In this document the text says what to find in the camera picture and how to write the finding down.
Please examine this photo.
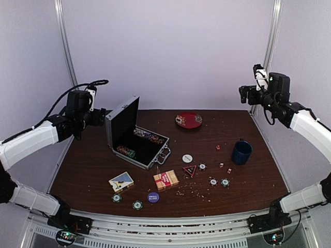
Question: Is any chip row in case left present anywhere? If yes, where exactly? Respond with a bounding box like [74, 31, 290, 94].
[116, 145, 136, 159]

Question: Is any purple small blind button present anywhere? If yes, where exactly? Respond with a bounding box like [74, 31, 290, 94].
[147, 192, 160, 203]

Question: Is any aluminium frame post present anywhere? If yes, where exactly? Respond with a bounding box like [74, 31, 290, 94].
[54, 0, 78, 86]
[250, 0, 282, 116]

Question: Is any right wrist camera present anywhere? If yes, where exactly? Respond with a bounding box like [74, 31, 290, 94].
[253, 64, 268, 91]

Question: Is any green poker chip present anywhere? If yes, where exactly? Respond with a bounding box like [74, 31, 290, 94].
[112, 194, 122, 203]
[132, 200, 143, 210]
[220, 178, 230, 187]

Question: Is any right aluminium frame post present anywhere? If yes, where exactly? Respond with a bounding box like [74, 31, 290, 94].
[250, 0, 282, 116]

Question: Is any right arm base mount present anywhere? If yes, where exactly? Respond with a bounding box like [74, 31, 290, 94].
[247, 214, 292, 246]

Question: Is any blue yellow card deck box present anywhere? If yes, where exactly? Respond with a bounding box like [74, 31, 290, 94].
[108, 172, 134, 193]

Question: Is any dark blue mug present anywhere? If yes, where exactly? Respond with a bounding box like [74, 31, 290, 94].
[231, 139, 253, 165]

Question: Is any red card deck box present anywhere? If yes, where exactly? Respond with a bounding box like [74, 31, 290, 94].
[153, 170, 179, 191]

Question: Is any green poker chip right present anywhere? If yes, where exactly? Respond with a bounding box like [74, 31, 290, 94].
[220, 178, 230, 187]

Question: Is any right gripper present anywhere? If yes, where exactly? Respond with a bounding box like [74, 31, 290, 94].
[239, 85, 278, 112]

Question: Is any green poker chip left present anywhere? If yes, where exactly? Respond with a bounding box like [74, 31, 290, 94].
[112, 194, 122, 203]

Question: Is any chip row in case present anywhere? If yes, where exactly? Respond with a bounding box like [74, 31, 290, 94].
[116, 145, 136, 159]
[133, 128, 165, 144]

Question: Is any white dealer button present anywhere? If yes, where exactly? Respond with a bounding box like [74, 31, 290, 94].
[182, 154, 193, 163]

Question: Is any aluminium poker case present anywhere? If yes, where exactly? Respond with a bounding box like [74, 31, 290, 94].
[105, 96, 171, 170]

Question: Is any left aluminium frame post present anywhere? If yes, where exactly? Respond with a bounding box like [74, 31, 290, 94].
[54, 0, 78, 86]

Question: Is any red decorated plate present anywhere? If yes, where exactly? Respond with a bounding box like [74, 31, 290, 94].
[175, 112, 203, 129]

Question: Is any black white poker chip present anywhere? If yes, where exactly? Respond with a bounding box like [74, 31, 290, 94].
[209, 178, 218, 186]

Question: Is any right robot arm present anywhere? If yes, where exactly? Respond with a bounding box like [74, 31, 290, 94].
[238, 71, 330, 228]

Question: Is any red black poker chip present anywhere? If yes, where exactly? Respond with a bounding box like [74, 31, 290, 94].
[198, 163, 207, 171]

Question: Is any front aluminium rail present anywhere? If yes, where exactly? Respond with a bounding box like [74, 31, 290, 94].
[22, 204, 318, 248]

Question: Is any red black triangle token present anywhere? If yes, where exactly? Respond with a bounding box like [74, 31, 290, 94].
[182, 165, 197, 178]

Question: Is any chip row in case right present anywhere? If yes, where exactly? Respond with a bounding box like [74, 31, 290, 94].
[133, 128, 165, 144]

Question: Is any green poker chip front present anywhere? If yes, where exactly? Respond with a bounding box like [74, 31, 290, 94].
[132, 200, 143, 210]

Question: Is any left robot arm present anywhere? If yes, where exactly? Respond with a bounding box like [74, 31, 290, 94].
[1, 86, 106, 229]

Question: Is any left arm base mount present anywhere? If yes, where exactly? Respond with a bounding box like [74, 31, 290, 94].
[44, 214, 93, 247]

